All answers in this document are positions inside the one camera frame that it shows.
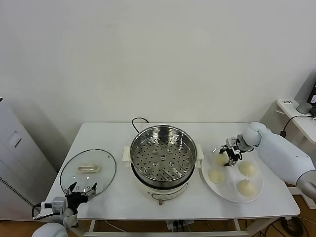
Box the black cooker power cord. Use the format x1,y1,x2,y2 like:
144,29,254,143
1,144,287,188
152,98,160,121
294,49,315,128
131,117,150,135

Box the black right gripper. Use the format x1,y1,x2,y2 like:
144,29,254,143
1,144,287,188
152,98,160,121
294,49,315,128
219,145,241,167

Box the dark laptop computer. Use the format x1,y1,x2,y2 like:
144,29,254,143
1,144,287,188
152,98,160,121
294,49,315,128
295,71,316,107

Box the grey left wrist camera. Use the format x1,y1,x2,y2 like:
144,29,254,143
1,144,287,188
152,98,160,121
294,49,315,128
40,197,68,215

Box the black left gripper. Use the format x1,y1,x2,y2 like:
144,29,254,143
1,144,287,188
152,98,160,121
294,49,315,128
64,182,98,210

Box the large white round plate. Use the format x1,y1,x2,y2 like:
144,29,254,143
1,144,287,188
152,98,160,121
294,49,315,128
201,147,264,204

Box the cream steamed baozi bun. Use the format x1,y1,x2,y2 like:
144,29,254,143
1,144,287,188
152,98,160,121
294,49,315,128
238,161,257,177
236,179,257,198
208,168,226,185
214,153,229,165

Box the cream electric cooker base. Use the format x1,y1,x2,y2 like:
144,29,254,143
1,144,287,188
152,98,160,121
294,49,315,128
122,158,205,207

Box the black left camera cable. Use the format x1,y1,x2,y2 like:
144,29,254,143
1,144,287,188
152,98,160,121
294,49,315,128
31,203,65,221

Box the stainless perforated steamer basket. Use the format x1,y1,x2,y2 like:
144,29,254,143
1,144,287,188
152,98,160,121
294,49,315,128
122,125,205,189

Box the round glass pot lid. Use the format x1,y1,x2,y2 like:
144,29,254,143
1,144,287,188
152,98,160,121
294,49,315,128
59,149,117,198

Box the white tall cabinet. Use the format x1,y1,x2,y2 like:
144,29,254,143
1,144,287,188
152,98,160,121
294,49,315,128
0,97,59,222

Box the black power adapter cable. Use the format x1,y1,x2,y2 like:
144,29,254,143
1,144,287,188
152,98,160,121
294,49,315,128
280,115,316,139

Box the grey cylindrical speaker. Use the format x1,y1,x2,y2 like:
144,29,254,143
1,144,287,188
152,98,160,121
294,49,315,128
296,102,313,114

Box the white power strip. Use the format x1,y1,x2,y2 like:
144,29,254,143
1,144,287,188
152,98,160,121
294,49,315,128
166,219,195,232

